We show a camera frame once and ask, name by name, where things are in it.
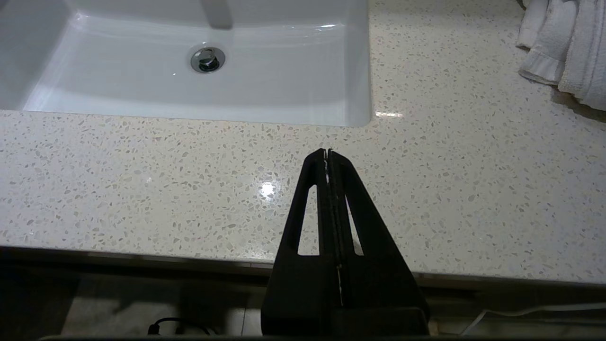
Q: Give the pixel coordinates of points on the white ceramic sink basin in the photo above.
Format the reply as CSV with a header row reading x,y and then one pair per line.
x,y
142,90

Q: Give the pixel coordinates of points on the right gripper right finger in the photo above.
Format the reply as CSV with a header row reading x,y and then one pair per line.
x,y
374,284

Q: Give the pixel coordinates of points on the white crumpled towel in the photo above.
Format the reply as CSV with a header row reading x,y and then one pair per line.
x,y
568,47

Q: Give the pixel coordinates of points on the chrome drain stopper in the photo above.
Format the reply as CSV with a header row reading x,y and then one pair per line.
x,y
207,59

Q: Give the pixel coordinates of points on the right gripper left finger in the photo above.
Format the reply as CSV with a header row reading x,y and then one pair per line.
x,y
298,293

